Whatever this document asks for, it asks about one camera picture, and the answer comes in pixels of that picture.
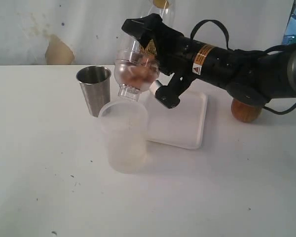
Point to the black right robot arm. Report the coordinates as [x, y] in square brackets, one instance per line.
[252, 77]

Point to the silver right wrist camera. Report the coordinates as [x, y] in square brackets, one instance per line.
[155, 86]

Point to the gold coin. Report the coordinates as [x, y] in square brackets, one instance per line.
[150, 48]

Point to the wooden pieces pile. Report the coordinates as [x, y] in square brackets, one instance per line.
[142, 75]

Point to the clear measuring beaker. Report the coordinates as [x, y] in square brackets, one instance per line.
[151, 16]

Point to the stainless steel cup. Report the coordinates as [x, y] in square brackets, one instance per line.
[95, 85]

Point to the translucent plastic container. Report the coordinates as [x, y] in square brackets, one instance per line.
[123, 126]

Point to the clear plastic dome lid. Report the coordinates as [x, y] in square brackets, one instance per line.
[123, 59]

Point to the white plastic tray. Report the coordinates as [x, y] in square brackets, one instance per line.
[181, 126]

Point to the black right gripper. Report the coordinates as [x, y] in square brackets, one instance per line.
[175, 54]

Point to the brown wooden cup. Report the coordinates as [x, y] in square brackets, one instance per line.
[243, 112]

